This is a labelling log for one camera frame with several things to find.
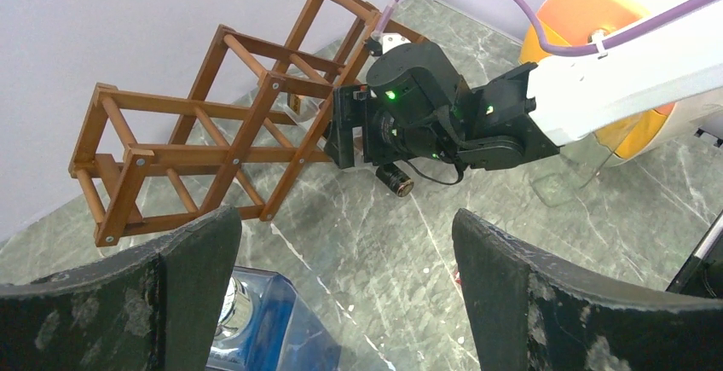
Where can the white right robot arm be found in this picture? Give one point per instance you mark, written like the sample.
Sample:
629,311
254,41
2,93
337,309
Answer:
430,111

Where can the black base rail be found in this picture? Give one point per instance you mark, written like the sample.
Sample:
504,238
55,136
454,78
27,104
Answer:
701,274

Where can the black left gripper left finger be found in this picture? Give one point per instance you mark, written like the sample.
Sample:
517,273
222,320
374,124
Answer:
154,306

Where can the blue square glass bottle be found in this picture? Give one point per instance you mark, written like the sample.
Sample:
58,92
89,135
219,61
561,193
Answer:
264,324

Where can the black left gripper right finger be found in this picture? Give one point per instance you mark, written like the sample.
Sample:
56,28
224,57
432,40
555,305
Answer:
530,309

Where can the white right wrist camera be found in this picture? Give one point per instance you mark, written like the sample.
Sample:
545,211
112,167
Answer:
379,45

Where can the white cone lampshade orange inside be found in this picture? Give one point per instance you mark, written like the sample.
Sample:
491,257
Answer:
613,79

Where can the clear empty glass jar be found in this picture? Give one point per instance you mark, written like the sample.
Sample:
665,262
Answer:
559,180

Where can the clear whisky bottle black label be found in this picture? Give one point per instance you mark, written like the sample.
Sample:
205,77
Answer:
395,179

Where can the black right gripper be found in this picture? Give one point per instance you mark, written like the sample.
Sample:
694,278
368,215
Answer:
354,106

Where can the brown wooden wine rack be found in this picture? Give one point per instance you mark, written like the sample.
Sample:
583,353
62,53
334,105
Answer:
254,118

